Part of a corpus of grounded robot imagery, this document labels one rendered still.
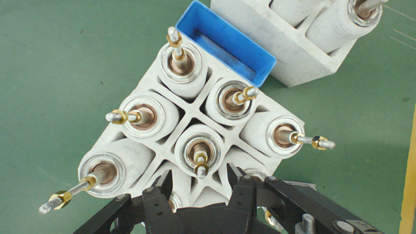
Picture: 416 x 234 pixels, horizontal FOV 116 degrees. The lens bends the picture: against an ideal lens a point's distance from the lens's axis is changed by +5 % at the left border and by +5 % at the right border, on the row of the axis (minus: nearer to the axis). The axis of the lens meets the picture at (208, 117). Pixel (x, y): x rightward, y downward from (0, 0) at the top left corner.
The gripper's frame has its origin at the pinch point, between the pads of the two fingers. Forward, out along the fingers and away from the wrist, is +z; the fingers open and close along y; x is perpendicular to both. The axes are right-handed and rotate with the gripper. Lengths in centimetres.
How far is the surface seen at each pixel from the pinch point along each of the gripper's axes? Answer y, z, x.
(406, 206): 86, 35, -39
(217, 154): 3.4, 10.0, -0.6
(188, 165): -2.2, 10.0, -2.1
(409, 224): 87, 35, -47
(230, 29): 12.0, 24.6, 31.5
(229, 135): 7.5, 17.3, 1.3
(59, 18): -44, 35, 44
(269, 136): 13.3, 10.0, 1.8
